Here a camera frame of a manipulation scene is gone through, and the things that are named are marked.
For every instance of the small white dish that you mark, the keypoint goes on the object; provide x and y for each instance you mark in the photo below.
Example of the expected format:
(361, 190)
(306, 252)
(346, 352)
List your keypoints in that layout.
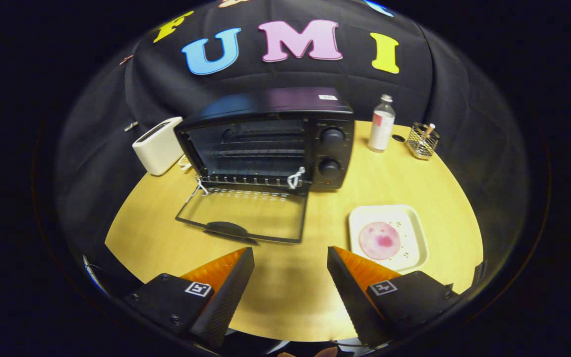
(184, 161)

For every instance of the clear bottle white label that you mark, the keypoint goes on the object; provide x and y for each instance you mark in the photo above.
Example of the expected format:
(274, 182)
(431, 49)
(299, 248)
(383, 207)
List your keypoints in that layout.
(380, 134)

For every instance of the small metal clip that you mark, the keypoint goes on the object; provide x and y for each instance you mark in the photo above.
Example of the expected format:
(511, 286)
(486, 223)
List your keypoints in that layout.
(131, 126)

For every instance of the small pink clip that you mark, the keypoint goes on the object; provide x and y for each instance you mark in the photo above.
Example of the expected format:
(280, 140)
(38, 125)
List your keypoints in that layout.
(126, 59)

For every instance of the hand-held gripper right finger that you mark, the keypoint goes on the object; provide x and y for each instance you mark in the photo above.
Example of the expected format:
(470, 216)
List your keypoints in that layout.
(352, 302)

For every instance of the black toaster oven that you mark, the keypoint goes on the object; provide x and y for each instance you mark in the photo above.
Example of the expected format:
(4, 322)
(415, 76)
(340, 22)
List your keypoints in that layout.
(275, 101)

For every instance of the cream square plate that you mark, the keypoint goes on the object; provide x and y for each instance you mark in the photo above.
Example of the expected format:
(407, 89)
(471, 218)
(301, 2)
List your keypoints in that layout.
(409, 223)

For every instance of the black backdrop cloth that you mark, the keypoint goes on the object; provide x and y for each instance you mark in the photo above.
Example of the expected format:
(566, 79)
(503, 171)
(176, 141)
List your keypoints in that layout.
(464, 99)

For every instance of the white bread toaster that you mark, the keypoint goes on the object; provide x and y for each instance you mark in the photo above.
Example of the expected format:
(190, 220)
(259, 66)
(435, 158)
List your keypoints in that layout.
(156, 148)

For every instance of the brown-tipped pen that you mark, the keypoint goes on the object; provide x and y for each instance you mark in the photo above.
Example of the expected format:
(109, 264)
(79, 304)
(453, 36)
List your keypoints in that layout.
(429, 130)

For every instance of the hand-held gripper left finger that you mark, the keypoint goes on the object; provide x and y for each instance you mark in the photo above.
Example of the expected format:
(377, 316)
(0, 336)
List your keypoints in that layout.
(228, 302)

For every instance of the pink ham slice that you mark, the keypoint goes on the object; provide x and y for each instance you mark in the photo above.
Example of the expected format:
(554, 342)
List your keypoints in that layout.
(379, 240)

